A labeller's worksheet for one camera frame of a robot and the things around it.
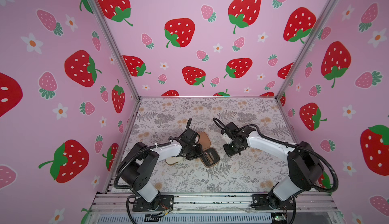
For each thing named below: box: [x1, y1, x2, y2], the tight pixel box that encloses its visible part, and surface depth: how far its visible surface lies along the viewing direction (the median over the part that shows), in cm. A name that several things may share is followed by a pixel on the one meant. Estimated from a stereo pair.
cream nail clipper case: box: [165, 156, 184, 166], surface depth 88 cm
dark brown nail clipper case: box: [198, 131, 221, 169], surface depth 90 cm
